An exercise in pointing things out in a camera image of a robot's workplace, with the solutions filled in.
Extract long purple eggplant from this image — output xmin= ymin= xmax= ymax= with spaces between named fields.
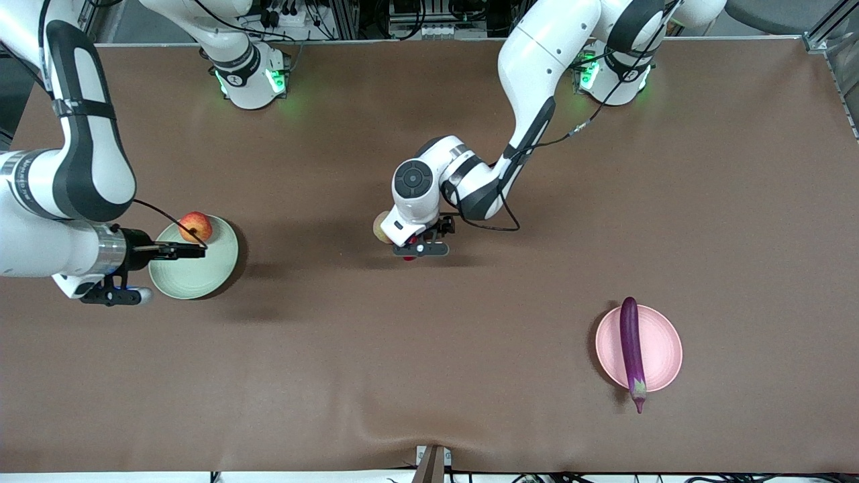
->
xmin=619 ymin=297 xmax=648 ymax=415

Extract aluminium frame profile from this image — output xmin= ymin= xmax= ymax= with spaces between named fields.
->
xmin=803 ymin=13 xmax=859 ymax=138

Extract white terminal strip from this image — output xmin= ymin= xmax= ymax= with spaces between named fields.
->
xmin=388 ymin=22 xmax=489 ymax=40

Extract metal table clamp bracket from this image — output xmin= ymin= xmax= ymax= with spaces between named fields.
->
xmin=415 ymin=444 xmax=452 ymax=483

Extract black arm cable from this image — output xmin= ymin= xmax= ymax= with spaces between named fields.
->
xmin=131 ymin=198 xmax=209 ymax=250
xmin=440 ymin=0 xmax=678 ymax=232

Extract white power strip with plugs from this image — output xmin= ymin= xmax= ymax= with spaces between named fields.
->
xmin=258 ymin=0 xmax=319 ymax=31

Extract brown table cloth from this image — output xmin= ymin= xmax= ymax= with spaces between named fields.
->
xmin=0 ymin=37 xmax=859 ymax=474

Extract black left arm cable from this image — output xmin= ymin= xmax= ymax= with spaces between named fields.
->
xmin=440 ymin=0 xmax=678 ymax=232

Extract red chili pepper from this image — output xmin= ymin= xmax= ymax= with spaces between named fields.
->
xmin=401 ymin=231 xmax=430 ymax=264

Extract red apple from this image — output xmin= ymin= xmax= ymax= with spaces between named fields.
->
xmin=179 ymin=211 xmax=213 ymax=244

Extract pink round plate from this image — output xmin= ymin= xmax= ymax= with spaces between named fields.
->
xmin=595 ymin=305 xmax=684 ymax=393

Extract dark grey rounded object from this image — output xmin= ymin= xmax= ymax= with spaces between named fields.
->
xmin=723 ymin=0 xmax=840 ymax=36

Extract aluminium frame post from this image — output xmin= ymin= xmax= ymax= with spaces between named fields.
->
xmin=332 ymin=0 xmax=361 ymax=40

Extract light green round plate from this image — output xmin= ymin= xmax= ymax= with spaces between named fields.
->
xmin=148 ymin=215 xmax=240 ymax=301

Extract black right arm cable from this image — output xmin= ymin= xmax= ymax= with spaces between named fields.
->
xmin=131 ymin=198 xmax=209 ymax=250

